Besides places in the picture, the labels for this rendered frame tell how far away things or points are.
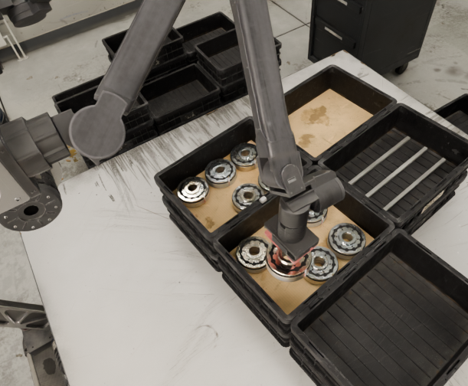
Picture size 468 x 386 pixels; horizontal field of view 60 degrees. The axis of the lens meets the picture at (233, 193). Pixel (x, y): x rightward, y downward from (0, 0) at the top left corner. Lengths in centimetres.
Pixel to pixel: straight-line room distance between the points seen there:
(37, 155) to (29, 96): 287
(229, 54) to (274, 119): 176
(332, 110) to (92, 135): 109
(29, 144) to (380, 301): 89
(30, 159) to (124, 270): 80
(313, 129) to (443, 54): 211
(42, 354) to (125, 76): 144
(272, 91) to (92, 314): 91
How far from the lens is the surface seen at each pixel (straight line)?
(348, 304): 112
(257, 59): 71
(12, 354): 227
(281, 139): 71
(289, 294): 112
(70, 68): 362
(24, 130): 63
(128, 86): 65
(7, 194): 67
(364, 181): 134
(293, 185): 71
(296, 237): 80
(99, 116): 62
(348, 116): 154
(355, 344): 109
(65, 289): 142
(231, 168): 132
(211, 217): 125
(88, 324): 134
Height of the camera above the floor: 186
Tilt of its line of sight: 53 degrees down
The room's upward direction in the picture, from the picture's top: 8 degrees counter-clockwise
